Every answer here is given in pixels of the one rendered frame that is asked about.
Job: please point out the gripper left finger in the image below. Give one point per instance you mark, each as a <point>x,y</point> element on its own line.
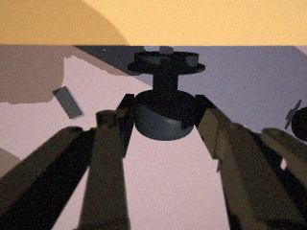
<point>34,193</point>

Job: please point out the dark grey flat rectangular plate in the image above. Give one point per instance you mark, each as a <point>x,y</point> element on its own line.
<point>67,103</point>

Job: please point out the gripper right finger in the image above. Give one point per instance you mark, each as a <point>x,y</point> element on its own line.
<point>255,199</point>

